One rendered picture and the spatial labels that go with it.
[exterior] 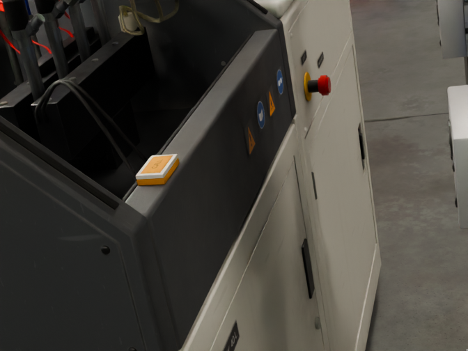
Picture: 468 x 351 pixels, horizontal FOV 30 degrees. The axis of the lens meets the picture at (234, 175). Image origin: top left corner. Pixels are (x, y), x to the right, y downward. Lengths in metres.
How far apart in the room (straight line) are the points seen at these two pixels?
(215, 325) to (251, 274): 0.16
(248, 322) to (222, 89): 0.30
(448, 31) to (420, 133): 2.13
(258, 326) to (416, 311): 1.19
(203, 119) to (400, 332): 1.31
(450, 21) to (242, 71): 0.30
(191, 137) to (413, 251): 1.66
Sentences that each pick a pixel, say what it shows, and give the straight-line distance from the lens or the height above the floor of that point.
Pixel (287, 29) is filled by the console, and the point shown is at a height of 0.93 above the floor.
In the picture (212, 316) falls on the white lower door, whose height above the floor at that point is 0.76.
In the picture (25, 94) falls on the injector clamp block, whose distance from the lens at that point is 1.19.
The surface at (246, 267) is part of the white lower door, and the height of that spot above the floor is 0.74.
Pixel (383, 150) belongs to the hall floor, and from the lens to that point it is 3.27.
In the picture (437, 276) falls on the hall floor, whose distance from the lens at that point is 2.47.
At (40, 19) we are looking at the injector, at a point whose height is 1.08.
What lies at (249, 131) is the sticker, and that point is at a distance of 1.17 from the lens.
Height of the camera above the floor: 1.30
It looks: 24 degrees down
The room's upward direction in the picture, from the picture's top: 11 degrees counter-clockwise
